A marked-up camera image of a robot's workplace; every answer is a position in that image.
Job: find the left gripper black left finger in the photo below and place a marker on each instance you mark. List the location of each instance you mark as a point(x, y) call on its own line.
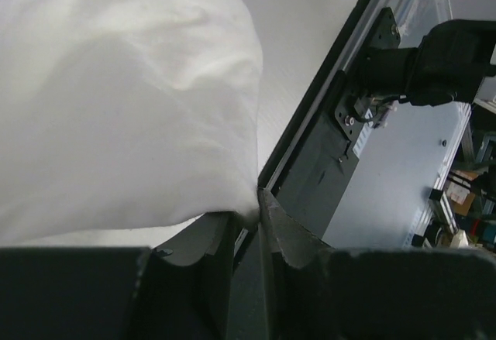
point(199, 265)

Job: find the right white cable duct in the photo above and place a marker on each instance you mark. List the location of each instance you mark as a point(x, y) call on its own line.
point(362, 139)

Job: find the white t shirt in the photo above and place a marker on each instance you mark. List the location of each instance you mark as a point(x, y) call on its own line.
point(121, 114)

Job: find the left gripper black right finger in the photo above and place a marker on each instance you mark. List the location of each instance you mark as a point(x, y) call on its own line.
point(296, 280)

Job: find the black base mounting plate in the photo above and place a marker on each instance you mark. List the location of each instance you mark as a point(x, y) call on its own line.
point(300, 149)

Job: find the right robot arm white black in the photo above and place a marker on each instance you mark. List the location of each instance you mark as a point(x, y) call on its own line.
point(450, 64)

